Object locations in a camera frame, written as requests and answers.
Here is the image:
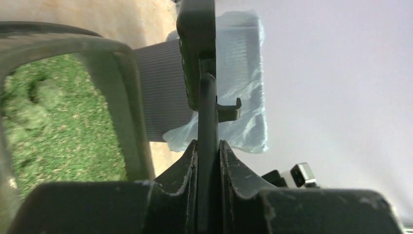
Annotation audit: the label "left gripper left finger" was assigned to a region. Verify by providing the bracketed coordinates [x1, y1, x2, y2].
[8, 141, 197, 234]

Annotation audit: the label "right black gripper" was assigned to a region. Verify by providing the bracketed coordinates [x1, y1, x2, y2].
[262, 170, 287, 188]

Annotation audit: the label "blue plastic bin liner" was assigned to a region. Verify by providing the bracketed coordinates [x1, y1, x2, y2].
[163, 9, 269, 154]

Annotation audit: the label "green litter pellets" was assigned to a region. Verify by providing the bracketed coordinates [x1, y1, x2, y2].
[1, 55, 127, 197]

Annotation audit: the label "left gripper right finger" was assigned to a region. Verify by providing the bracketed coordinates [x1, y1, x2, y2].
[220, 141, 403, 234]

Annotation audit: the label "grey trash bin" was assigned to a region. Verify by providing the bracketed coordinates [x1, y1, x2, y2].
[133, 39, 192, 142]

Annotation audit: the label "black litter scoop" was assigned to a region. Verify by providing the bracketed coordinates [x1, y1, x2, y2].
[177, 0, 242, 234]

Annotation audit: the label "dark green litter box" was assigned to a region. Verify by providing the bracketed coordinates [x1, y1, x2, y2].
[0, 21, 154, 234]

